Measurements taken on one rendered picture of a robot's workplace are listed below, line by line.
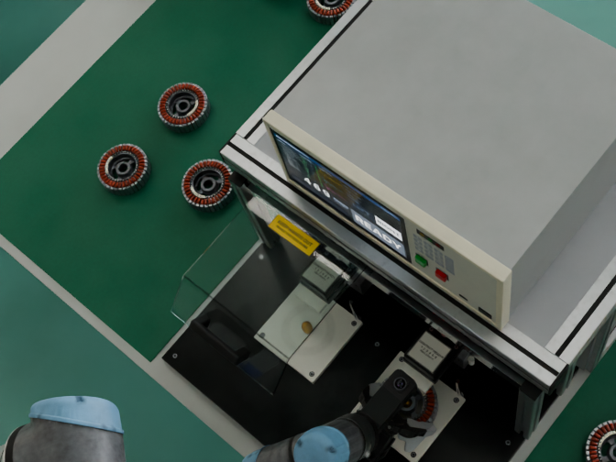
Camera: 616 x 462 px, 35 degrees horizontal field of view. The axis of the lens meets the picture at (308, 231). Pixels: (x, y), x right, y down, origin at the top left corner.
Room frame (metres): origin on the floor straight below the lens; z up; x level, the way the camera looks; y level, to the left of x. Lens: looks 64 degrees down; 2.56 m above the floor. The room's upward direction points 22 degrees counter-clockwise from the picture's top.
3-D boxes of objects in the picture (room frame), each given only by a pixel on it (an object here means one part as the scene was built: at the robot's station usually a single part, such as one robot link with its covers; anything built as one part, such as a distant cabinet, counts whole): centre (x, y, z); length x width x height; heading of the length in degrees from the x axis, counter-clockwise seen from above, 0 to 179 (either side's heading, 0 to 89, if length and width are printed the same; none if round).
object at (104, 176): (1.17, 0.32, 0.77); 0.11 x 0.11 x 0.04
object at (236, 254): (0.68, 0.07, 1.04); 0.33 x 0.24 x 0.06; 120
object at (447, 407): (0.46, -0.05, 0.78); 0.15 x 0.15 x 0.01; 30
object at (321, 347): (0.67, 0.07, 0.78); 0.15 x 0.15 x 0.01; 30
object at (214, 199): (1.05, 0.16, 0.77); 0.11 x 0.11 x 0.04
